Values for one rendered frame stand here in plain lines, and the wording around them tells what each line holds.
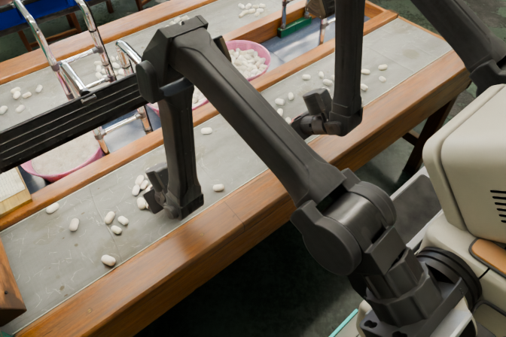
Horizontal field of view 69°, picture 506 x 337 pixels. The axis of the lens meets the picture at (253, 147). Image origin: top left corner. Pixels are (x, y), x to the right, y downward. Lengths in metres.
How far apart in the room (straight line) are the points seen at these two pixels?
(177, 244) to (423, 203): 0.61
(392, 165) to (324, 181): 1.77
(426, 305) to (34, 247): 0.99
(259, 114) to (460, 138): 0.25
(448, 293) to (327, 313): 1.26
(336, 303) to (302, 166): 1.34
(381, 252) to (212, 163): 0.80
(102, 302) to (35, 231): 0.33
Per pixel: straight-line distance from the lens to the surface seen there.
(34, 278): 1.15
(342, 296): 1.80
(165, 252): 1.03
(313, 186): 0.47
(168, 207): 0.89
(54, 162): 1.37
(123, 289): 1.02
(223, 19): 1.86
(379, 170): 2.19
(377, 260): 0.47
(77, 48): 1.79
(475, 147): 0.49
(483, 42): 0.77
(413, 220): 0.78
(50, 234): 1.20
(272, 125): 0.49
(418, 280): 0.50
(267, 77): 1.45
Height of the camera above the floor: 1.67
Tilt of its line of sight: 49 degrees down
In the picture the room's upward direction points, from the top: 2 degrees counter-clockwise
